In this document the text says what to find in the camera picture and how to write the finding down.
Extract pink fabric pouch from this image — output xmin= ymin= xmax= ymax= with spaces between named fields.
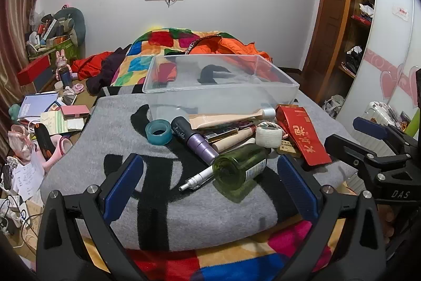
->
xmin=7 ymin=125 xmax=35 ymax=163

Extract green and white papers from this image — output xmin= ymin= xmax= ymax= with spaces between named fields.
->
xmin=41 ymin=110 xmax=85 ymax=135

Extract small printed tile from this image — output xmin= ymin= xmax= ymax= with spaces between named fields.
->
xmin=278 ymin=140 xmax=301 ymax=158

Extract white bandage roll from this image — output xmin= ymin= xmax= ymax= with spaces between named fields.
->
xmin=256 ymin=127 xmax=283 ymax=149

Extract teal tape roll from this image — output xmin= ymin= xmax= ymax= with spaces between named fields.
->
xmin=146 ymin=120 xmax=173 ymax=146

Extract grey neck pillow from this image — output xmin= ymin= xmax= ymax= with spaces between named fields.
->
xmin=53 ymin=7 xmax=87 ymax=46

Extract pink flat box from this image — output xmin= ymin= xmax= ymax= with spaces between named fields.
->
xmin=61 ymin=105 xmax=90 ymax=119

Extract black oblong case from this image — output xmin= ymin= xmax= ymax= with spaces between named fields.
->
xmin=34 ymin=123 xmax=55 ymax=161

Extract cosmetic palette box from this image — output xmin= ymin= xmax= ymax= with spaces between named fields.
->
xmin=202 ymin=126 xmax=239 ymax=143

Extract white notebook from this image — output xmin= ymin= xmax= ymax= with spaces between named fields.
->
xmin=18 ymin=94 xmax=59 ymax=119

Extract green glass bottle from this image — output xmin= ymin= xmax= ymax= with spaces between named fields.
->
xmin=212 ymin=145 xmax=271 ymax=193

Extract red garment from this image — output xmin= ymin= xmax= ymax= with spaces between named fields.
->
xmin=72 ymin=51 xmax=114 ymax=79

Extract beige cosmetic tube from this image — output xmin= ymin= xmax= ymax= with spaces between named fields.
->
xmin=188 ymin=107 xmax=277 ymax=130

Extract red paper packet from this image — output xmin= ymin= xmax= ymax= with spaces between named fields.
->
xmin=275 ymin=105 xmax=333 ymax=167

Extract dark purple garment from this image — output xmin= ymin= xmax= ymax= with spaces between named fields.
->
xmin=87 ymin=46 xmax=132 ymax=94

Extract lime green object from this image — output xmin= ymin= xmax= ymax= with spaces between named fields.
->
xmin=406 ymin=110 xmax=421 ymax=138

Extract colourful checked blanket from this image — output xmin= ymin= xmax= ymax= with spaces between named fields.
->
xmin=82 ymin=27 xmax=333 ymax=281

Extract clear plastic storage bin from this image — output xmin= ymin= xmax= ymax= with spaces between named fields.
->
xmin=142 ymin=54 xmax=300 ymax=124

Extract pink plastic device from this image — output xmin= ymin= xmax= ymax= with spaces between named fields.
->
xmin=39 ymin=134 xmax=73 ymax=173

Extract beige cosmetic stick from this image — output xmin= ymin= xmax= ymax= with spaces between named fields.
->
xmin=212 ymin=130 xmax=257 ymax=153

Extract striped curtain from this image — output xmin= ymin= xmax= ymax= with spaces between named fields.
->
xmin=0 ymin=0 xmax=63 ymax=137

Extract black and purple cosmetic bottle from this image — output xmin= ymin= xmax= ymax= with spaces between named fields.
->
xmin=170 ymin=116 xmax=220 ymax=166

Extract white handwritten note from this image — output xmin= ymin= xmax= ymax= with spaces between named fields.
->
xmin=13 ymin=154 xmax=45 ymax=201

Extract red box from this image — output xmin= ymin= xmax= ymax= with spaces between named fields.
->
xmin=17 ymin=55 xmax=51 ymax=86

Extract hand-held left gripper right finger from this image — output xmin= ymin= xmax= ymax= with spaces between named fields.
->
xmin=277 ymin=154 xmax=387 ymax=281

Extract white sandal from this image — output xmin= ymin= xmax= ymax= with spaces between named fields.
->
xmin=322 ymin=95 xmax=344 ymax=119

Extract white spray pen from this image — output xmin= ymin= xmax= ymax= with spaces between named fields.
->
xmin=178 ymin=165 xmax=215 ymax=192

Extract wooden door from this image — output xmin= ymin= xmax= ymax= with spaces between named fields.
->
xmin=301 ymin=0 xmax=349 ymax=104

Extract pink rabbit toy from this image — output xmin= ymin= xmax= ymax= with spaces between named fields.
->
xmin=55 ymin=51 xmax=72 ymax=87

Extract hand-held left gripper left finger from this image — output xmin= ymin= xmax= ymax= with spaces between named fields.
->
xmin=36 ymin=153 xmax=145 ymax=281

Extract white wardrobe door pink hearts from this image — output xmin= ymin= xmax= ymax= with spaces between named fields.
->
xmin=335 ymin=0 xmax=421 ymax=143

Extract tangled white cables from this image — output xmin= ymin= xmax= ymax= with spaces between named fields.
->
xmin=0 ymin=195 xmax=40 ymax=249

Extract green cardboard box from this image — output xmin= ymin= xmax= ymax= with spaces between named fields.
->
xmin=28 ymin=37 xmax=79 ymax=62

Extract grey blanket with black pattern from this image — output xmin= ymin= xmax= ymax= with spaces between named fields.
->
xmin=41 ymin=85 xmax=359 ymax=252

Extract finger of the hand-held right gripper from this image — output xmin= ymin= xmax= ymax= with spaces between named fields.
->
xmin=353 ymin=116 xmax=421 ymax=154
xmin=324 ymin=134 xmax=409 ymax=175

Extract orange puffer jacket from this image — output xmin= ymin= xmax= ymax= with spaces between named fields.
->
xmin=182 ymin=36 xmax=280 ymax=77

